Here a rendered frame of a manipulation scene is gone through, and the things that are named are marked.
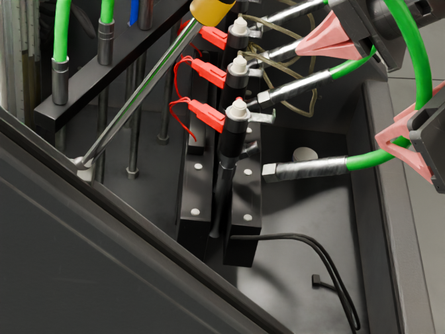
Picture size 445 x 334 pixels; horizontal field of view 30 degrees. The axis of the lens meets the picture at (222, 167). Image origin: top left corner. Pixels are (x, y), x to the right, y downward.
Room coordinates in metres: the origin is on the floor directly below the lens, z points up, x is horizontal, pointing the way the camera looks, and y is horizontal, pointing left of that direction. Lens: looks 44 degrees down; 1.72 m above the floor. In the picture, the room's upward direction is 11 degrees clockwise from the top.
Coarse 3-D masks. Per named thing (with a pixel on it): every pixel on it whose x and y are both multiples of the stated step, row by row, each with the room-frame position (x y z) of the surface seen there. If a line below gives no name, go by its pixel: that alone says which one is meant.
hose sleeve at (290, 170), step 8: (304, 160) 0.62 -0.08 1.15; (312, 160) 0.62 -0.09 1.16; (320, 160) 0.61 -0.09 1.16; (328, 160) 0.61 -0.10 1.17; (336, 160) 0.61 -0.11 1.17; (344, 160) 0.60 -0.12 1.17; (280, 168) 0.62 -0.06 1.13; (288, 168) 0.62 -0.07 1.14; (296, 168) 0.61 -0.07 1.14; (304, 168) 0.61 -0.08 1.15; (312, 168) 0.61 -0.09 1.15; (320, 168) 0.61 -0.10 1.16; (328, 168) 0.60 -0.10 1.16; (336, 168) 0.60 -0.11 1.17; (344, 168) 0.60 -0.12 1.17; (280, 176) 0.61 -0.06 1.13; (288, 176) 0.61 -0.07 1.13; (296, 176) 0.61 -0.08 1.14; (304, 176) 0.61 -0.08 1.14; (312, 176) 0.61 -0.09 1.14
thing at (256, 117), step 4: (252, 116) 0.72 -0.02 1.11; (256, 116) 0.72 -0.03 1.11; (260, 116) 0.72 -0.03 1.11; (264, 116) 0.72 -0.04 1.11; (268, 116) 0.73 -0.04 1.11; (248, 120) 0.71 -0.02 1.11; (252, 120) 0.71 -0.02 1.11; (256, 120) 0.71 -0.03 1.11; (260, 120) 0.72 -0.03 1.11; (264, 120) 0.72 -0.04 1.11; (268, 120) 0.72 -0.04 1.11; (272, 124) 0.72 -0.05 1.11
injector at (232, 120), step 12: (228, 108) 0.72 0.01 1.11; (228, 120) 0.71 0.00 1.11; (240, 120) 0.71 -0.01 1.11; (228, 132) 0.71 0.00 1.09; (240, 132) 0.71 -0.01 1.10; (228, 144) 0.71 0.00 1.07; (240, 144) 0.71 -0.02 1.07; (252, 144) 0.72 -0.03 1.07; (228, 156) 0.71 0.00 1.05; (240, 156) 0.71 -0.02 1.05; (228, 168) 0.71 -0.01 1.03; (228, 180) 0.71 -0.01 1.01; (216, 192) 0.71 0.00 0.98; (228, 192) 0.71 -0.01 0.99; (216, 204) 0.71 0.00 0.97; (216, 216) 0.71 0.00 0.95; (216, 228) 0.71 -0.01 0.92
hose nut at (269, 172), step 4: (268, 164) 0.63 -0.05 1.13; (272, 164) 0.63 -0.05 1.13; (276, 164) 0.63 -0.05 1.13; (264, 168) 0.63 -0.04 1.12; (268, 168) 0.62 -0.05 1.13; (272, 168) 0.62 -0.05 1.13; (264, 172) 0.62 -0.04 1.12; (268, 172) 0.62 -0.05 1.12; (272, 172) 0.62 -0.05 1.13; (264, 176) 0.62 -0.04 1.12; (268, 176) 0.62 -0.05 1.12; (272, 176) 0.62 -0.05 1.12; (276, 176) 0.62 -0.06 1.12; (268, 180) 0.62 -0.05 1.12; (272, 180) 0.62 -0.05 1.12; (276, 180) 0.62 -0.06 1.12; (280, 180) 0.62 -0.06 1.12
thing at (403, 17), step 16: (64, 0) 0.69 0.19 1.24; (384, 0) 0.61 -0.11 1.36; (400, 0) 0.60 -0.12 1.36; (64, 16) 0.69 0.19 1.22; (400, 16) 0.60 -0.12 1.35; (64, 32) 0.69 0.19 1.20; (416, 32) 0.60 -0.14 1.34; (64, 48) 0.69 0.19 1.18; (416, 48) 0.59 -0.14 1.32; (64, 64) 0.69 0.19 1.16; (416, 64) 0.59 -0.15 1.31; (416, 80) 0.59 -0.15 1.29; (400, 144) 0.59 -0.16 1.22; (352, 160) 0.60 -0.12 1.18; (368, 160) 0.60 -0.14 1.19; (384, 160) 0.59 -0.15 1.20
